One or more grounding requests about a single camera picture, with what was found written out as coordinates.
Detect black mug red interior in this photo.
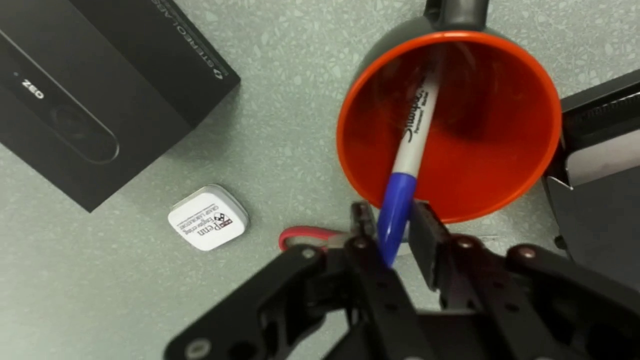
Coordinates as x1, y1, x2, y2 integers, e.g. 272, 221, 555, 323
333, 0, 566, 226

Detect small white tin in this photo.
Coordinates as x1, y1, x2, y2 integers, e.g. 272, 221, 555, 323
165, 184, 250, 254

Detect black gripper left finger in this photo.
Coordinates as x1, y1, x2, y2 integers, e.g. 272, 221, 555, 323
163, 200, 436, 360

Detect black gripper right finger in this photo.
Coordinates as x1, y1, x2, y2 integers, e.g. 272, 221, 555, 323
407, 200, 640, 360

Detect long black camera box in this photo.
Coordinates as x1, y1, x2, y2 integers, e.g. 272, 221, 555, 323
0, 0, 242, 214

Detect red handled scissors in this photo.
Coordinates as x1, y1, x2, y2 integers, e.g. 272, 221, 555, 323
277, 224, 350, 251

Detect blue marker pen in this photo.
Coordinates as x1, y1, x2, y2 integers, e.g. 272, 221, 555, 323
375, 61, 445, 268

